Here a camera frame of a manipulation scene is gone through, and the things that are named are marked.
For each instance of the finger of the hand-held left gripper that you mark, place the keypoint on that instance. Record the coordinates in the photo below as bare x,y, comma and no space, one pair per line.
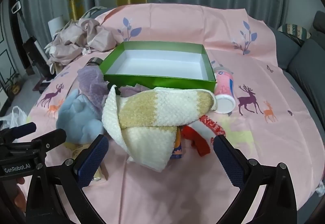
20,130
53,137

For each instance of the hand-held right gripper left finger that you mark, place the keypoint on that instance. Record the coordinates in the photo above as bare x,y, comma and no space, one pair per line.
92,160

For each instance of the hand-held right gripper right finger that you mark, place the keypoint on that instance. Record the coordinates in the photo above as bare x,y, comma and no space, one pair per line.
228,160

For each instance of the blue plush toy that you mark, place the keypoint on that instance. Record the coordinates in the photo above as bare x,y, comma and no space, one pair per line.
78,120

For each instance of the red white patterned sock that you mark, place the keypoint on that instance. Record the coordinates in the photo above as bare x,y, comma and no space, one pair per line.
198,141

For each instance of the orange and blue packet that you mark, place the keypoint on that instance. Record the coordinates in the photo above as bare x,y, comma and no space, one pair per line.
177,151

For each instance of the purple fluffy plush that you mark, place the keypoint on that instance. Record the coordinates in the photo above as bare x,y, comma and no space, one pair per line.
91,81

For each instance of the cream and tan plush towel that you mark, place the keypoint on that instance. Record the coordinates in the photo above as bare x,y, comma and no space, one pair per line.
142,112

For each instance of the purple knitted cloth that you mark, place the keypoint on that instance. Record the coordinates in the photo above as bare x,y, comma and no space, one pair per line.
132,90

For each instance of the green cardboard box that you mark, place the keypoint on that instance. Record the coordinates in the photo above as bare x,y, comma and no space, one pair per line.
157,81

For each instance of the person's left hand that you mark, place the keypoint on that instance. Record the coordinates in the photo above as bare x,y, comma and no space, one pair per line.
20,198

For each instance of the white plastic bag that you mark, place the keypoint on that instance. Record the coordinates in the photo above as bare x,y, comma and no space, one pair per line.
17,114

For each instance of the beige paper packet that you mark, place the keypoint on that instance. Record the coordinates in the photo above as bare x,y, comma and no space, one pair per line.
102,173

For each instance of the potted plant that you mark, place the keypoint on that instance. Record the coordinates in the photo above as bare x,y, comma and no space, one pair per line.
11,84

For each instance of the pink deer print bedsheet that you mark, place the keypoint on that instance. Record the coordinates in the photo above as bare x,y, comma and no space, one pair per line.
162,188

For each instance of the dark wooden stand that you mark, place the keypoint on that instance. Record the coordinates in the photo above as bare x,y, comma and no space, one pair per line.
35,59

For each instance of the pink cylindrical can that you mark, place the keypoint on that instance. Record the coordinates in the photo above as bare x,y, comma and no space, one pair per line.
223,84

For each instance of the crumpled mauve cloth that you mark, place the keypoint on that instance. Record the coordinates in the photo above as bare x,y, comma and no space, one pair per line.
68,48

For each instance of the white crumpled tissue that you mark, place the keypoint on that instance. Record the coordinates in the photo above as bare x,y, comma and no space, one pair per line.
87,51
321,188

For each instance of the grey sofa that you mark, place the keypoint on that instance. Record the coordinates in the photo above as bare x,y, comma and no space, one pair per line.
304,66

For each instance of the grey striped cloth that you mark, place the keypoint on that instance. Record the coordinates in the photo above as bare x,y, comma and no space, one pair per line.
94,12

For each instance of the striped cushion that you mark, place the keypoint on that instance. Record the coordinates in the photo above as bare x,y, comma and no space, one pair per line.
294,31

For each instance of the white wall switch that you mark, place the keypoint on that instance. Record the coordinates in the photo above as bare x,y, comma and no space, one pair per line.
16,7

